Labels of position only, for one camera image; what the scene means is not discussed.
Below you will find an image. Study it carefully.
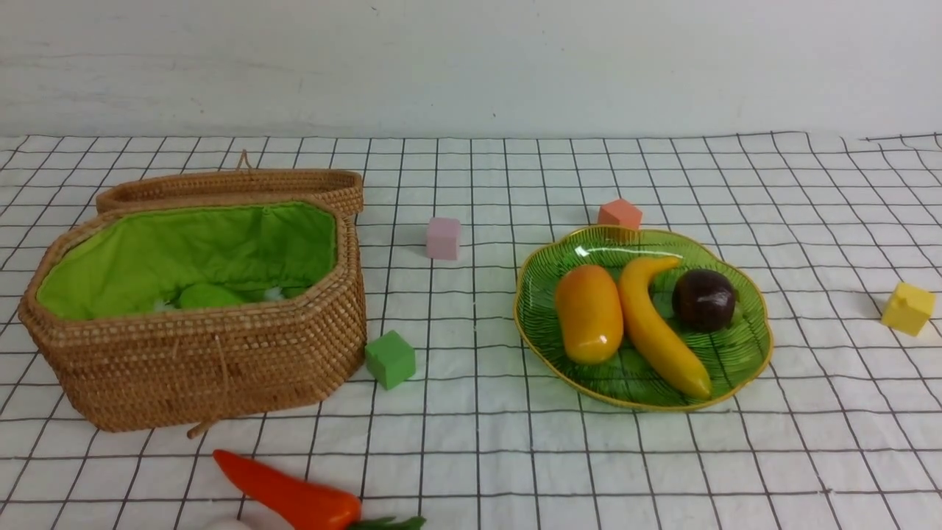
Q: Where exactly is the woven rattan basket green lining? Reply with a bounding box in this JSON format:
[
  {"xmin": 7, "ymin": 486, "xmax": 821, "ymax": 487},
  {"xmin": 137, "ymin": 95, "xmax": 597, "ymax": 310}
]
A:
[{"xmin": 19, "ymin": 194, "xmax": 368, "ymax": 436}]

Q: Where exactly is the yellow foam cube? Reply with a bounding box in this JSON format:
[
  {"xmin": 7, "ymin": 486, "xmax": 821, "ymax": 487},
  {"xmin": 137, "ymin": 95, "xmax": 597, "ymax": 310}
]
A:
[{"xmin": 880, "ymin": 282, "xmax": 936, "ymax": 336}]

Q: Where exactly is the orange foam cube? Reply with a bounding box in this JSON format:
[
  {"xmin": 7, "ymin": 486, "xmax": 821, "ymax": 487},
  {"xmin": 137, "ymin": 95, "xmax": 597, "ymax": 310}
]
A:
[{"xmin": 596, "ymin": 198, "xmax": 643, "ymax": 230}]

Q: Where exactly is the green chayote gourd toy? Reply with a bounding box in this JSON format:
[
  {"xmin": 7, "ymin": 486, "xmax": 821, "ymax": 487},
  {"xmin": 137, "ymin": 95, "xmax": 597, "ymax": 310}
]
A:
[{"xmin": 176, "ymin": 283, "xmax": 247, "ymax": 310}]

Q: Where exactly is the red chili pepper toy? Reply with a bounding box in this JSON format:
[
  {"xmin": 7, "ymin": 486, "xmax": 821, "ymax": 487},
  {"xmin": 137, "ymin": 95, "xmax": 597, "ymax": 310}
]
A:
[{"xmin": 213, "ymin": 449, "xmax": 426, "ymax": 530}]

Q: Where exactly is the yellow banana toy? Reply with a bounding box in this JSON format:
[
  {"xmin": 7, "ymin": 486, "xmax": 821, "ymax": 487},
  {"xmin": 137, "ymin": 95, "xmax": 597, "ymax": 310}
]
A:
[{"xmin": 617, "ymin": 255, "xmax": 713, "ymax": 400}]

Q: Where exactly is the white black grid tablecloth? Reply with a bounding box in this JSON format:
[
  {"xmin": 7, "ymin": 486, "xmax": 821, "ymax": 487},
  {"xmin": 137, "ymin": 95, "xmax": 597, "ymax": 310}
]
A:
[{"xmin": 1, "ymin": 132, "xmax": 941, "ymax": 529}]

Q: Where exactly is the purple mangosteen toy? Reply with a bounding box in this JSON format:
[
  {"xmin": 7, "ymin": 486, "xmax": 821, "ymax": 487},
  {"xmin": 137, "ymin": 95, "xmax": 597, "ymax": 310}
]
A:
[{"xmin": 672, "ymin": 269, "xmax": 739, "ymax": 334}]

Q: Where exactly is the pink foam cube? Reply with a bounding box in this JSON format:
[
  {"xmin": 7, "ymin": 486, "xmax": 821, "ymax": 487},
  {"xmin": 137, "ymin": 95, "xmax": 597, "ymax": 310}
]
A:
[{"xmin": 426, "ymin": 217, "xmax": 461, "ymax": 261}]

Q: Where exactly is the green foam cube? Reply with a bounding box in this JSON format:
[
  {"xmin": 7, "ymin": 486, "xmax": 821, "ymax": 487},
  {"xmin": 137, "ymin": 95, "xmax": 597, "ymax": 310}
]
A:
[{"xmin": 364, "ymin": 330, "xmax": 417, "ymax": 390}]

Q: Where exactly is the white radish toy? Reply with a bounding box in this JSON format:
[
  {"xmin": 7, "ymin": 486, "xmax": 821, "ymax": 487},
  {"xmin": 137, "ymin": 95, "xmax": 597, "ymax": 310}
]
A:
[{"xmin": 201, "ymin": 517, "xmax": 252, "ymax": 530}]

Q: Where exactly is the orange mango toy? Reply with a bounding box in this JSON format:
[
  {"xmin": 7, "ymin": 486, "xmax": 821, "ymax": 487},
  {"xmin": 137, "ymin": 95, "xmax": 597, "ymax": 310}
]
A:
[{"xmin": 554, "ymin": 264, "xmax": 625, "ymax": 365}]

